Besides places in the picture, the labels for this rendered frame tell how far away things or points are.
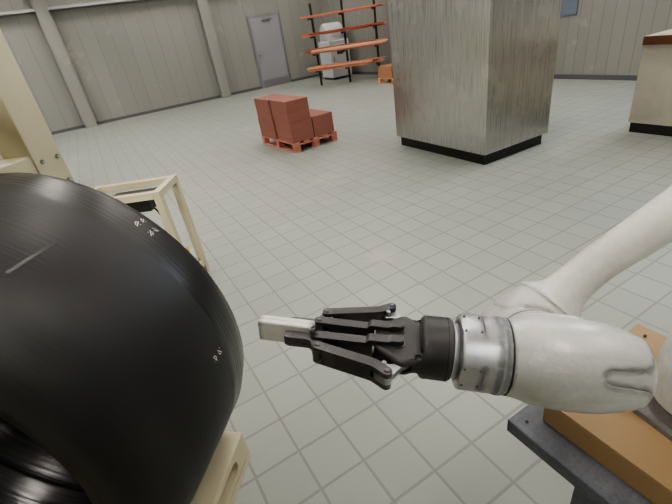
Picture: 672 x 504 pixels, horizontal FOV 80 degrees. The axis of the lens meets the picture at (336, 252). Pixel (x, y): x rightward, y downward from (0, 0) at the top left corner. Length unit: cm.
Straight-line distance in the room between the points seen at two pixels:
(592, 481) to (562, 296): 55
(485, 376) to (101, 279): 43
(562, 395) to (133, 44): 1419
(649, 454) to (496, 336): 66
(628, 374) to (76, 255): 60
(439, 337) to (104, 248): 40
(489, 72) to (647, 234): 393
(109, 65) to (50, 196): 1371
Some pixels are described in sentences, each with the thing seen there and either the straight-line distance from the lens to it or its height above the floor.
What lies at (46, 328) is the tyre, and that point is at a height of 134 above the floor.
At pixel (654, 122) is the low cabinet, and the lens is 575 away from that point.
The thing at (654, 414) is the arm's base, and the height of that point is 75.
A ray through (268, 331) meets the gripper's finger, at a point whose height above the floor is 123.
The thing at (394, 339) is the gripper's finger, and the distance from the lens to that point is 48.
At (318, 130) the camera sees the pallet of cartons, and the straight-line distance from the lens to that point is 629.
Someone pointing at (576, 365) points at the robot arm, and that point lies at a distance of 49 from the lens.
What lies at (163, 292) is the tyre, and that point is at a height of 130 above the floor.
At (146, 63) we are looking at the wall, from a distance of 1438.
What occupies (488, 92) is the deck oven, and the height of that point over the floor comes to 76.
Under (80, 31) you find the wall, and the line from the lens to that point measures 1429.
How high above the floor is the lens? 155
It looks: 29 degrees down
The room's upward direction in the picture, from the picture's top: 9 degrees counter-clockwise
